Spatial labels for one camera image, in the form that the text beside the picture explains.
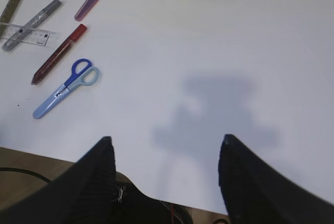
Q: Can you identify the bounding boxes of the black floor cable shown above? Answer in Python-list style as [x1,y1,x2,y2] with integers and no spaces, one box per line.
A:
[0,167,53,183]

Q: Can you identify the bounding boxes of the gold marker pen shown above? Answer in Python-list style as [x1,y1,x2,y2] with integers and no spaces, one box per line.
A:
[1,0,21,36]

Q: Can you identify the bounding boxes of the silver blue marker pen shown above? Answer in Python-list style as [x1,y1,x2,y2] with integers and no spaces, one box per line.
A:
[2,0,62,52]

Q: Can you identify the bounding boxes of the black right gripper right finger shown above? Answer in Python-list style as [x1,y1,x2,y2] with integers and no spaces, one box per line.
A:
[218,134,333,223]

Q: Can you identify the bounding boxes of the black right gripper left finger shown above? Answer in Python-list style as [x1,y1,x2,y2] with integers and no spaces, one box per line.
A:
[1,136,116,223]

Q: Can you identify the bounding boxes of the clear plastic ruler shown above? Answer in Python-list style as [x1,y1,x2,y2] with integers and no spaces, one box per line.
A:
[1,22,59,47]

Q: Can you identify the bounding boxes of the blue handled scissors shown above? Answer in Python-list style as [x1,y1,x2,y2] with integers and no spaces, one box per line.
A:
[33,58,100,119]

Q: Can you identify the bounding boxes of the red marker pen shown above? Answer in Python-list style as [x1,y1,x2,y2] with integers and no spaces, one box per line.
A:
[31,24,87,85]

